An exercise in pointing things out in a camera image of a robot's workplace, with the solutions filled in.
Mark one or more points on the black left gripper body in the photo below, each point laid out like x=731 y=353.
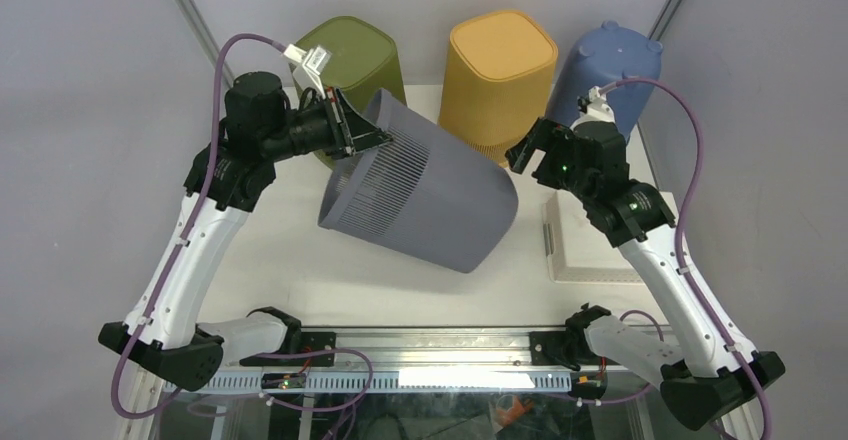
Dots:
x=303 y=131

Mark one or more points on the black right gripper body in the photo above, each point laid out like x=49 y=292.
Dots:
x=559 y=171

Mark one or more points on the olive green mesh bin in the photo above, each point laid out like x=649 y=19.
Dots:
x=362 y=59

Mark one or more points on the yellow mesh bin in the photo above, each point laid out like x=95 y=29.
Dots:
x=498 y=77

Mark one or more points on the white perforated plastic basket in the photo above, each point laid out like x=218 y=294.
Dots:
x=576 y=251

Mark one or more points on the grey mesh bin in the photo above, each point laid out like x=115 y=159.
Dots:
x=425 y=194

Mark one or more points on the large blue plastic bucket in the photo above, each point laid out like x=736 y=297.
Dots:
x=602 y=56

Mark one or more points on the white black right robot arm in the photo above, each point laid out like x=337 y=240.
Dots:
x=714 y=368

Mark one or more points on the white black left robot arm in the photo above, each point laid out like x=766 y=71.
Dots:
x=222 y=190

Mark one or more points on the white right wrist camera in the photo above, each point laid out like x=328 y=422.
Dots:
x=594 y=107

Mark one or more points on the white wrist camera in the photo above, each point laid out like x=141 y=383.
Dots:
x=307 y=66
x=594 y=107

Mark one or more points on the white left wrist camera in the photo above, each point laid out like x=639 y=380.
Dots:
x=307 y=66

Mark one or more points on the aluminium front rail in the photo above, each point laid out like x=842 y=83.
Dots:
x=372 y=361

